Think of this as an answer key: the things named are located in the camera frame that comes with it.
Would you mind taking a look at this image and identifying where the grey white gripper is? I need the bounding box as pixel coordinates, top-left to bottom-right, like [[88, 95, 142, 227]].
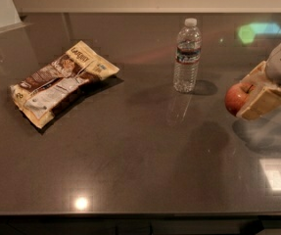
[[236, 43, 281, 120]]

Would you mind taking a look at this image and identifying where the red apple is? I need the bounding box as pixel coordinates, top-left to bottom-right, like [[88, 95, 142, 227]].
[[224, 82, 256, 116]]

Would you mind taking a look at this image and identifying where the clear plastic water bottle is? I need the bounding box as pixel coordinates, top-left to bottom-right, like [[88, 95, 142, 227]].
[[173, 18, 202, 93]]

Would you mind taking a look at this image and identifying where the brown and cream snack bag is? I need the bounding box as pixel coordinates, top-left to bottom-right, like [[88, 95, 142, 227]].
[[10, 41, 119, 128]]

